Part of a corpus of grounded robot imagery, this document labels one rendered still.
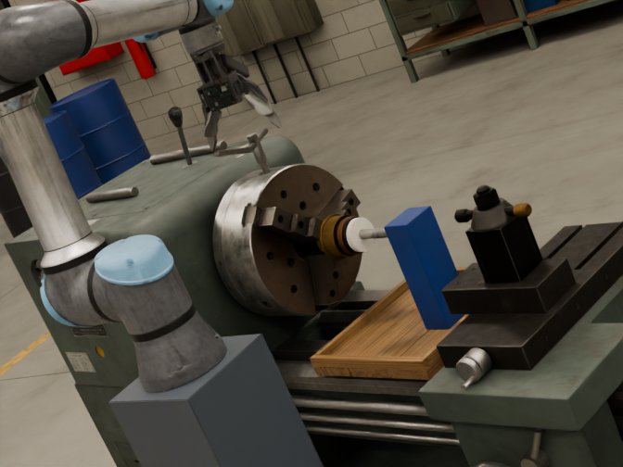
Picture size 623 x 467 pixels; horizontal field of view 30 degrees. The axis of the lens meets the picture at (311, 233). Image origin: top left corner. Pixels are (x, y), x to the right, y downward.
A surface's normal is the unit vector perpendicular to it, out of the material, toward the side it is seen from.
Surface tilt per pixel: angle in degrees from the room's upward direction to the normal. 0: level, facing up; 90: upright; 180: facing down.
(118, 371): 90
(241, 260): 78
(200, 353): 73
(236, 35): 90
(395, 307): 0
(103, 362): 90
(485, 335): 0
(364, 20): 90
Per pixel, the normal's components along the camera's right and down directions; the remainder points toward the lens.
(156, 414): -0.55, 0.46
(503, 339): -0.39, -0.88
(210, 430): 0.74, -0.11
